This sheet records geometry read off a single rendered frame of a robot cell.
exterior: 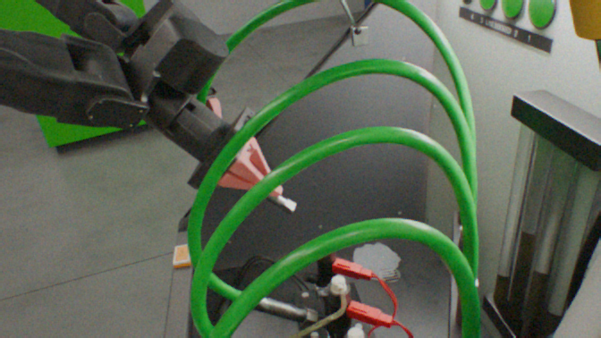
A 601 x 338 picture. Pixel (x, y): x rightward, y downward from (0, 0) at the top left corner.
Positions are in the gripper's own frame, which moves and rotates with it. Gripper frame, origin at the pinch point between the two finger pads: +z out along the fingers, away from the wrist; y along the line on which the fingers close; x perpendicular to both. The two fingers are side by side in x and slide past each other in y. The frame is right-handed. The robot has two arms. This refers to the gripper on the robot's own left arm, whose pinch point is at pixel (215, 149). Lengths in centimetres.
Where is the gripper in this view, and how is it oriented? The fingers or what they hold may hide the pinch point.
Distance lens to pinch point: 67.7
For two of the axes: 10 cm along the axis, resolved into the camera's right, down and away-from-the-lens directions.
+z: 6.2, 7.7, -1.4
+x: -5.9, 5.8, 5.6
